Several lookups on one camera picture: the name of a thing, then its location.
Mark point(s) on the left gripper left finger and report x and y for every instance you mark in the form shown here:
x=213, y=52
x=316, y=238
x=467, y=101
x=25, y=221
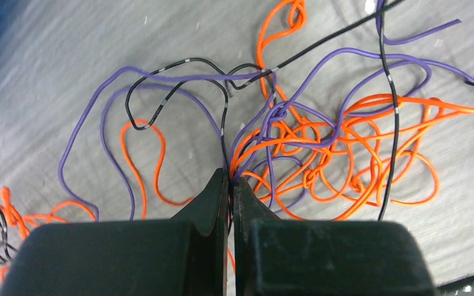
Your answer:
x=182, y=255

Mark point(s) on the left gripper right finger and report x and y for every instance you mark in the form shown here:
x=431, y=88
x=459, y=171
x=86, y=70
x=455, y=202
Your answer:
x=294, y=257

